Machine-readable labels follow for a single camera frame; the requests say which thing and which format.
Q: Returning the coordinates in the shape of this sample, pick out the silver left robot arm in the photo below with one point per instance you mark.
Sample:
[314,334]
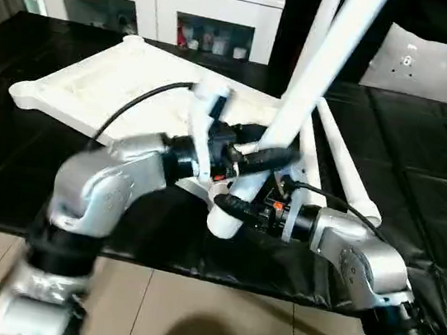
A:
[103,192]

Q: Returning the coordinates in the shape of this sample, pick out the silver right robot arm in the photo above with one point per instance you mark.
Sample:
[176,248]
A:
[367,271]

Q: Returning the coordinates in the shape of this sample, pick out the black cabinet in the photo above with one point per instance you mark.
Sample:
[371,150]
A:
[445,15]

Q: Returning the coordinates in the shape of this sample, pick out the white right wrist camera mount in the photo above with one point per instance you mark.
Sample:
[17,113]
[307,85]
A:
[291,223]

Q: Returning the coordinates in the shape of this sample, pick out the white padded sheet with fitting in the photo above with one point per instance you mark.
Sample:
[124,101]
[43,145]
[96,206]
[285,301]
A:
[433,68]

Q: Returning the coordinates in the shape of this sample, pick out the white plastic table top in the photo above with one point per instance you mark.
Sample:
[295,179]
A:
[135,88]

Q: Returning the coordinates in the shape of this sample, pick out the white plastic table leg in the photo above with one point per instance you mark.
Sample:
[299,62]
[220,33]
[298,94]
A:
[310,159]
[319,31]
[349,164]
[320,73]

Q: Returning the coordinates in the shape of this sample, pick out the black work mat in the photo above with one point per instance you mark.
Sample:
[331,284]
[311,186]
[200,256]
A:
[438,181]

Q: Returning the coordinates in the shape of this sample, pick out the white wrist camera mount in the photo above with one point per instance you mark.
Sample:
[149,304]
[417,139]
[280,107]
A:
[203,123]
[291,223]

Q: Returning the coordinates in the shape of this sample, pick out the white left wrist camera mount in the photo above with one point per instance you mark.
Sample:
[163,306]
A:
[203,123]

